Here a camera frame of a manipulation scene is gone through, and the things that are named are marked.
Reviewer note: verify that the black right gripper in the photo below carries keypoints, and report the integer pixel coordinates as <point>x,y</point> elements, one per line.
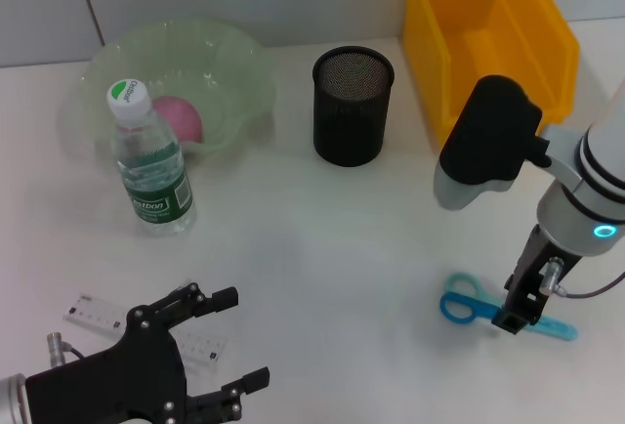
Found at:
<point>537,272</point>

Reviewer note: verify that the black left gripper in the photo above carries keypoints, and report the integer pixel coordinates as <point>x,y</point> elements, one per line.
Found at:
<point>122,385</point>

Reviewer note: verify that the blue scissors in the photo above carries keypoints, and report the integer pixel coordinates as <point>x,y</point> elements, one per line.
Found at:
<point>459,307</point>

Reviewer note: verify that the clear water bottle green label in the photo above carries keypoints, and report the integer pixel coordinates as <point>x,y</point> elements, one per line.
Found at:
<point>151,175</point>

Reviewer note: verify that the pink peach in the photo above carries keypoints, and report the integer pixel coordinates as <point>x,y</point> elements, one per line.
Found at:
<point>180,118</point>

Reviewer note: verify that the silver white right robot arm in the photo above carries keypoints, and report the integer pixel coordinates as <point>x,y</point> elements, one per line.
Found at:
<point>581,199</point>

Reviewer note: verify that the transparent plastic ruler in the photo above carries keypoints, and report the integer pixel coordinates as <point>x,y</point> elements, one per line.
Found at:
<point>97,316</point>

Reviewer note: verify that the black mesh pen holder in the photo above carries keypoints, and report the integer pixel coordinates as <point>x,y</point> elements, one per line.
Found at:
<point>351,121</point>

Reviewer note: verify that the green glass fruit bowl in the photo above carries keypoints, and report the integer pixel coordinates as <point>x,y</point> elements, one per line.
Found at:
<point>205,62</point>

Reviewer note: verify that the yellow plastic bin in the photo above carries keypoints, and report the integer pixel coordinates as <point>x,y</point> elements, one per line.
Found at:
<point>439,28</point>

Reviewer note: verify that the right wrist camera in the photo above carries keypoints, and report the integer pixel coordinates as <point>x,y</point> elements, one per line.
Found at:
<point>488,140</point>

